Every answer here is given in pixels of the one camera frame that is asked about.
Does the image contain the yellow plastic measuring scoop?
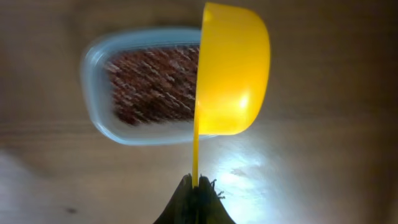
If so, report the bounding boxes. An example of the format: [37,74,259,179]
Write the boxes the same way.
[192,2,271,186]

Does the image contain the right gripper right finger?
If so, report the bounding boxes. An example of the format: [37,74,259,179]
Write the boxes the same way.
[195,176,235,224]

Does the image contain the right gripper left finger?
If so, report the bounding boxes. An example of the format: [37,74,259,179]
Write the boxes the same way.
[154,174,197,224]

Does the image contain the red adzuki beans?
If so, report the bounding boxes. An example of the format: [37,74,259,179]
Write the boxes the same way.
[104,45,200,126]

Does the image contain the clear plastic food container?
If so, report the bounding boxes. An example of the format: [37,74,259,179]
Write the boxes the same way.
[80,27,201,146]

